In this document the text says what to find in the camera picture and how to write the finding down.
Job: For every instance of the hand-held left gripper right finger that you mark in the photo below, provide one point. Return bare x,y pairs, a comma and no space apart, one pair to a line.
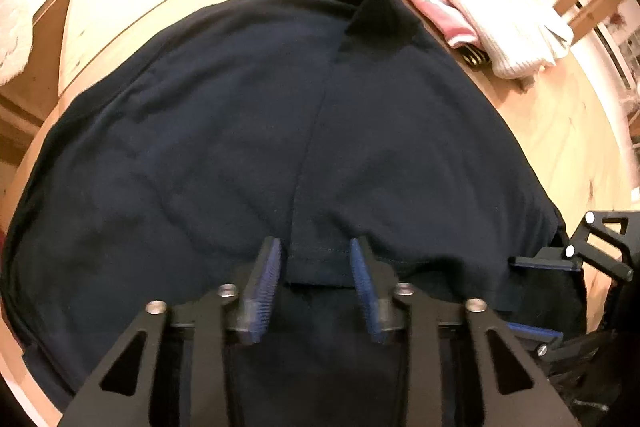
362,287

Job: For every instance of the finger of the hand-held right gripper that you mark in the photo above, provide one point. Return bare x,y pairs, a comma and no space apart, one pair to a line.
535,332
545,264

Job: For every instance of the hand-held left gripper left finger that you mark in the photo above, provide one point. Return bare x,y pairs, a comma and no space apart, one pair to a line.
260,287

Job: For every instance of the navy blue sweatshirt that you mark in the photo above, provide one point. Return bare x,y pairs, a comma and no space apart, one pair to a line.
200,132

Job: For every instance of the yellow black striped garment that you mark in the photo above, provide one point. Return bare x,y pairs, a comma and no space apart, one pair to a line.
475,56

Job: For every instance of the wooden cabinet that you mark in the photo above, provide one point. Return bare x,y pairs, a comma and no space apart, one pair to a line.
40,72

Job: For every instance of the white lace cloth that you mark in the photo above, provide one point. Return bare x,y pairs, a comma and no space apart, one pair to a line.
12,37

